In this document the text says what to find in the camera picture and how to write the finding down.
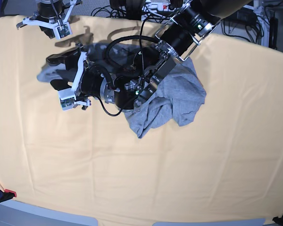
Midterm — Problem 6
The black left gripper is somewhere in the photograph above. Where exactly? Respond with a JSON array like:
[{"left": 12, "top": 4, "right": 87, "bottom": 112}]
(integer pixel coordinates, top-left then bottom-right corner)
[{"left": 46, "top": 50, "right": 119, "bottom": 104}]

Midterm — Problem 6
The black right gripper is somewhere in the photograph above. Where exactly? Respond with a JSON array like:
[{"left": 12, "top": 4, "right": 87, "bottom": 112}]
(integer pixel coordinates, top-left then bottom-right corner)
[{"left": 36, "top": 0, "right": 66, "bottom": 38}]

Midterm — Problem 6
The grey t-shirt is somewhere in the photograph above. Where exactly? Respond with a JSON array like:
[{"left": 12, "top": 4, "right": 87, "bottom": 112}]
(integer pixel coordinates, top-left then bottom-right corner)
[{"left": 37, "top": 43, "right": 207, "bottom": 139}]

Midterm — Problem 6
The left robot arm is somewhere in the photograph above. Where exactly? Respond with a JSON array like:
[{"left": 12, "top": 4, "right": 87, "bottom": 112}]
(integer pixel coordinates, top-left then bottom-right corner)
[{"left": 46, "top": 0, "right": 247, "bottom": 112}]

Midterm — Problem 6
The white power strip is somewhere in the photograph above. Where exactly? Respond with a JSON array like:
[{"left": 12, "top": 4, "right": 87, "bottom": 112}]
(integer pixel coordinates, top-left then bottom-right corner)
[{"left": 142, "top": 0, "right": 174, "bottom": 12}]

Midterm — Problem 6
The black power adapter box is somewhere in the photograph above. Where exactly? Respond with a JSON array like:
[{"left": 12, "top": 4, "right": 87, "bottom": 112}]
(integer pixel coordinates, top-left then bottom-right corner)
[{"left": 236, "top": 8, "right": 257, "bottom": 24}]

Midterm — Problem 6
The yellow tablecloth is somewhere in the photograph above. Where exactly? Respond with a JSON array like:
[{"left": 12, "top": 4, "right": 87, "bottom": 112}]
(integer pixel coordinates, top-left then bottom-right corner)
[{"left": 0, "top": 16, "right": 283, "bottom": 226}]

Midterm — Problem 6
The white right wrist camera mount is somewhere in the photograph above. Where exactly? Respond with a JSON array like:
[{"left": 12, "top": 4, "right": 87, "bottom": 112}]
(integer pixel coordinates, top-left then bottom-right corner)
[{"left": 16, "top": 0, "right": 82, "bottom": 40}]

